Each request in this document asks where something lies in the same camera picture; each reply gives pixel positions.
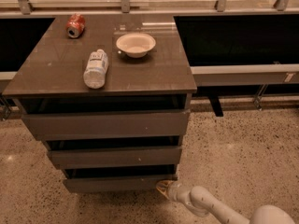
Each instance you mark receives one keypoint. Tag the dark grey drawer cabinet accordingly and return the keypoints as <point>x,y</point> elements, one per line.
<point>56,69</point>

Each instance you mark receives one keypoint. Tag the grey drawer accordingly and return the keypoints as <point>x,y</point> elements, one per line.
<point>114,152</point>
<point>108,117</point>
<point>118,178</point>

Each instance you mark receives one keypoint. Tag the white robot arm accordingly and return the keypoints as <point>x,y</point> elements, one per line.
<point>201,202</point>

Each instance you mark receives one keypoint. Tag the clear plastic water bottle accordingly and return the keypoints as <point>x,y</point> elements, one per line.
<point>94,75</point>

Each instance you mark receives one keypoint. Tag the grey low bench ledge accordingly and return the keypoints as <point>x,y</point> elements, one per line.
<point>235,75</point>

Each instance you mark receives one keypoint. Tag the red crushed soda can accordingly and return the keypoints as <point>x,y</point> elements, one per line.
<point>75,25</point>

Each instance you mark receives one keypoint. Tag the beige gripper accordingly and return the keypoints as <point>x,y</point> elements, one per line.
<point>174,190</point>

